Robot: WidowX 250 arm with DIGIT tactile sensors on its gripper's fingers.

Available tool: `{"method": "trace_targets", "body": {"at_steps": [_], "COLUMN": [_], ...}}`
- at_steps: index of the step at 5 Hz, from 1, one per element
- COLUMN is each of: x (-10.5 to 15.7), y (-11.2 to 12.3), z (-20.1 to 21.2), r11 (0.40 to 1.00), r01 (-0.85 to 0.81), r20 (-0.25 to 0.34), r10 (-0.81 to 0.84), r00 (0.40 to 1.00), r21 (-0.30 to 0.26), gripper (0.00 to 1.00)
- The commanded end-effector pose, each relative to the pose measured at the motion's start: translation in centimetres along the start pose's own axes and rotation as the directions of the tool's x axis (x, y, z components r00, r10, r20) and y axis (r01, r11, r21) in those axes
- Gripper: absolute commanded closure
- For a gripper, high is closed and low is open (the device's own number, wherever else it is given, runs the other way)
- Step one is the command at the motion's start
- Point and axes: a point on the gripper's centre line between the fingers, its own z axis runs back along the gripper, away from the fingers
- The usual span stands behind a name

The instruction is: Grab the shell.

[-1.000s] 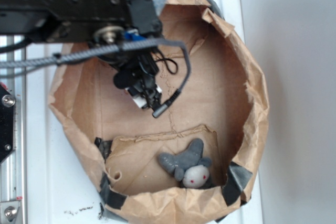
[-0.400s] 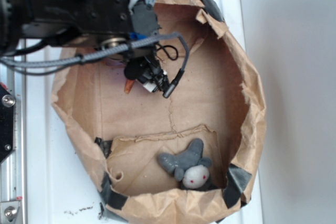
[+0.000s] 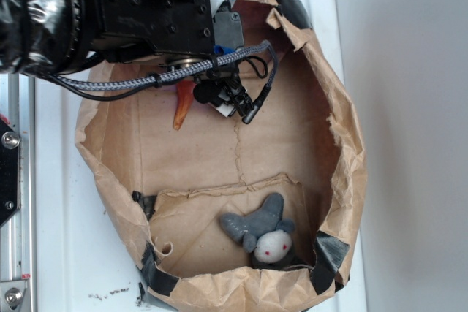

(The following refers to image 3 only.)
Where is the grey braided cable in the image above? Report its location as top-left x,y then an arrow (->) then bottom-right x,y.
49,40 -> 281,125

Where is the thin black cable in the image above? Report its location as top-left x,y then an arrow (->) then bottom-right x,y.
54,54 -> 270,102

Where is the orange spiral conch shell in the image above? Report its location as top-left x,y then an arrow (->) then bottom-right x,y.
173,80 -> 195,130

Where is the black wrapped robot arm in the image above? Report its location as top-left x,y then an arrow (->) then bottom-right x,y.
1,0 -> 255,116

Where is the aluminium frame rail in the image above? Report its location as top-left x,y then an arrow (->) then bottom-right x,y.
1,74 -> 37,311

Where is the black mounting bracket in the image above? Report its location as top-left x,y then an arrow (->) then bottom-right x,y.
0,114 -> 21,227

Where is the brown paper bag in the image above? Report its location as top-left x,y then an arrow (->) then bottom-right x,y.
75,0 -> 367,311

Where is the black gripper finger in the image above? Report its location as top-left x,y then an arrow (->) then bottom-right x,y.
193,61 -> 253,117

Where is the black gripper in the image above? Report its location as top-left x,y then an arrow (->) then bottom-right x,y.
89,0 -> 216,64

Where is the white plastic tray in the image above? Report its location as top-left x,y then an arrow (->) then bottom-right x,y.
34,0 -> 367,312

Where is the grey camera module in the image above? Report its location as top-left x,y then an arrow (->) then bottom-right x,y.
213,11 -> 244,50

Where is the grey plush mouse toy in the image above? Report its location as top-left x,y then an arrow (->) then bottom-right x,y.
219,193 -> 295,269

